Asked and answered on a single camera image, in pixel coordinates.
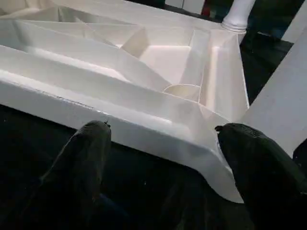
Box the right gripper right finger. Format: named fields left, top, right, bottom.
left=214, top=122, right=307, bottom=230

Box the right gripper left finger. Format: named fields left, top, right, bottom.
left=21, top=120, right=113, bottom=230

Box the white plastic table leg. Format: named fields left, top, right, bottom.
left=241, top=30, right=307, bottom=159
left=221, top=0, right=256, bottom=34

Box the white plastic table top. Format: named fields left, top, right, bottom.
left=0, top=0, right=250, bottom=204

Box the black work mat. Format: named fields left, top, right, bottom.
left=0, top=0, right=307, bottom=230

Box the flat white board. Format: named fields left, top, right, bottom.
left=283, top=0, right=307, bottom=44

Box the red container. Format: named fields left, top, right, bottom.
left=202, top=1, right=212, bottom=18

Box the white cabinet with openings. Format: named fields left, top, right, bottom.
left=165, top=0, right=207, bottom=15

